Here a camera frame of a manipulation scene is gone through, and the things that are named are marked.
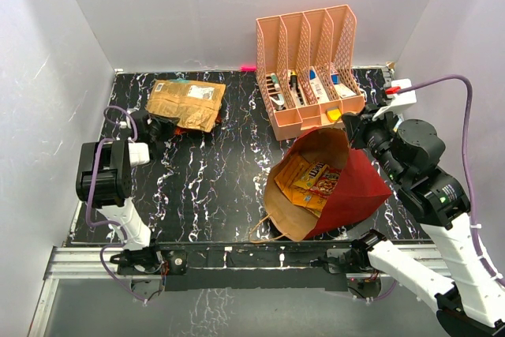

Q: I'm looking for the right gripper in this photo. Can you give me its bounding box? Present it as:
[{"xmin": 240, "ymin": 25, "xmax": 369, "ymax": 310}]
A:
[{"xmin": 342, "ymin": 102, "xmax": 408, "ymax": 185}]

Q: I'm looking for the gold snack bag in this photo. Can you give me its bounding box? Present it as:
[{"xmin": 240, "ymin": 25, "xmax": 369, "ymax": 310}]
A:
[{"xmin": 146, "ymin": 79, "xmax": 226, "ymax": 133}]

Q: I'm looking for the red brown paper bag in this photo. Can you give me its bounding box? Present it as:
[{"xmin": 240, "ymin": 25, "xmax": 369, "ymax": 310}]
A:
[{"xmin": 258, "ymin": 128, "xmax": 391, "ymax": 242}]

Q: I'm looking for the red cookie snack packet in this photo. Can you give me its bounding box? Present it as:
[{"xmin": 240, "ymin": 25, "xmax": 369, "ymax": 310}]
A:
[{"xmin": 309, "ymin": 167, "xmax": 341, "ymax": 198}]

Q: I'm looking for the Fox's fruits candy bag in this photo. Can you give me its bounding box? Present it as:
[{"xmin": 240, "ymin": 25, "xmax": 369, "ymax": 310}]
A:
[{"xmin": 174, "ymin": 127, "xmax": 199, "ymax": 137}]

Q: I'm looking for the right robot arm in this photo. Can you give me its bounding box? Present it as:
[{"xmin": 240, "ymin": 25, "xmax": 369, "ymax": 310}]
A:
[{"xmin": 342, "ymin": 106, "xmax": 504, "ymax": 336}]

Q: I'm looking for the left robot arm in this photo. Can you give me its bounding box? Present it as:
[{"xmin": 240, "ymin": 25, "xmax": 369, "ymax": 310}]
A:
[{"xmin": 76, "ymin": 106, "xmax": 179, "ymax": 275}]

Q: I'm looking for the yellow M&M's bag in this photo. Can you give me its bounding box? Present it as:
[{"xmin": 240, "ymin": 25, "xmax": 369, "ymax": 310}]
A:
[{"xmin": 293, "ymin": 162, "xmax": 328, "ymax": 189}]

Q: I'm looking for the yellow grey small box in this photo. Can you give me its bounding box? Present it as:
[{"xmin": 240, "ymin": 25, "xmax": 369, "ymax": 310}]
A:
[{"xmin": 325, "ymin": 107, "xmax": 342, "ymax": 123}]

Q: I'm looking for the white blue box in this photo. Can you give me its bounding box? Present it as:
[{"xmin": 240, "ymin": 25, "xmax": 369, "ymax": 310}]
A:
[{"xmin": 309, "ymin": 66, "xmax": 330, "ymax": 103}]

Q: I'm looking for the black yellow marker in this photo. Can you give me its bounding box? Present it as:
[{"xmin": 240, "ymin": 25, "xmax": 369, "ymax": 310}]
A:
[{"xmin": 288, "ymin": 69, "xmax": 301, "ymax": 107}]

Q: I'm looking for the peach plastic file organizer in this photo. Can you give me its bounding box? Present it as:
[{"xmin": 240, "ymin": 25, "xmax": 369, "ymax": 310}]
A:
[{"xmin": 256, "ymin": 5, "xmax": 365, "ymax": 140}]

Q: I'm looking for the yellow flat snack pouch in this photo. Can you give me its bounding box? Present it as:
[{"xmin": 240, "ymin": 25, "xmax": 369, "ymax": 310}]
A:
[{"xmin": 275, "ymin": 154, "xmax": 327, "ymax": 218}]

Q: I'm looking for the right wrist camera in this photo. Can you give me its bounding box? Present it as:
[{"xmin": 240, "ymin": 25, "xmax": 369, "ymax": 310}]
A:
[{"xmin": 372, "ymin": 79, "xmax": 417, "ymax": 121}]

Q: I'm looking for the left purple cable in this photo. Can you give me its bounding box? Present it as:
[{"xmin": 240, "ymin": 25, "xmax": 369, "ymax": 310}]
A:
[{"xmin": 84, "ymin": 106, "xmax": 147, "ymax": 302}]

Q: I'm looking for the purple cable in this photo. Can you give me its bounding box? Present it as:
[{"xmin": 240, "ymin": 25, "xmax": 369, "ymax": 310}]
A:
[
  {"xmin": 84, "ymin": 106, "xmax": 147, "ymax": 302},
  {"xmin": 396, "ymin": 74, "xmax": 505, "ymax": 289}
]

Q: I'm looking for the pink marker on wall edge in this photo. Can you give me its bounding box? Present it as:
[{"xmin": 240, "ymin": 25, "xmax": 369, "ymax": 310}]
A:
[{"xmin": 240, "ymin": 65, "xmax": 256, "ymax": 72}]

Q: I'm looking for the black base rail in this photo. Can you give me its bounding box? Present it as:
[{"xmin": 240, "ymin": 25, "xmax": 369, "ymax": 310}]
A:
[{"xmin": 110, "ymin": 241, "xmax": 387, "ymax": 298}]

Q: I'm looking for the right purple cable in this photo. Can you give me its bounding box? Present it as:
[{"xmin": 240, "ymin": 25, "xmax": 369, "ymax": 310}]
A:
[{"xmin": 396, "ymin": 74, "xmax": 505, "ymax": 289}]

